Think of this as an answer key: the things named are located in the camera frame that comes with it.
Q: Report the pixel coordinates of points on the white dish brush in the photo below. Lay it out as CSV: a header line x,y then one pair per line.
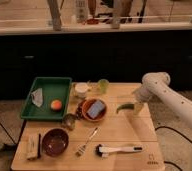
x,y
104,151

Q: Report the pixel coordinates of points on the small metal cup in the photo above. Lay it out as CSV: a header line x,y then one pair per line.
x,y
69,121

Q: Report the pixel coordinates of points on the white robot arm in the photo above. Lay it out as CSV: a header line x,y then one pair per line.
x,y
157,83

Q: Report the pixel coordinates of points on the green translucent cup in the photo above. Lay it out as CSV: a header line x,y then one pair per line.
x,y
103,85

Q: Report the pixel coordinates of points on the blue sponge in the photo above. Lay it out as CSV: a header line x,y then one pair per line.
x,y
96,109

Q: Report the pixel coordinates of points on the dark grapes bunch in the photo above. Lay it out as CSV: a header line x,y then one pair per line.
x,y
78,111

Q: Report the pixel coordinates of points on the metal fork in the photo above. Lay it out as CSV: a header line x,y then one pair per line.
x,y
82,148

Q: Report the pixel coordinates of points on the orange bowl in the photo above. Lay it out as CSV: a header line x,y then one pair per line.
x,y
86,106

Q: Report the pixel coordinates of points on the green plastic tray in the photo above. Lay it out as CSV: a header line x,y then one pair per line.
x,y
53,88

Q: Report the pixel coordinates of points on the orange fruit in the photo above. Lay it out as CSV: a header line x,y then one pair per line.
x,y
56,105

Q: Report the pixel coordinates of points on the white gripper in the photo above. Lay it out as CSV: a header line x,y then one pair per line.
x,y
142,95

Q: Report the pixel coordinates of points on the crumpled white cloth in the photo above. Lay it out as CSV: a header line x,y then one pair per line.
x,y
37,97

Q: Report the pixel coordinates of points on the white cup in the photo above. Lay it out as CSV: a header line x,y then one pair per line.
x,y
81,90

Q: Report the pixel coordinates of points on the dark maroon bowl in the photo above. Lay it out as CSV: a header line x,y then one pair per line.
x,y
55,142

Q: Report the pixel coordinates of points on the wooden block with black stick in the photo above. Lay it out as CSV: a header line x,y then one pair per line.
x,y
33,147

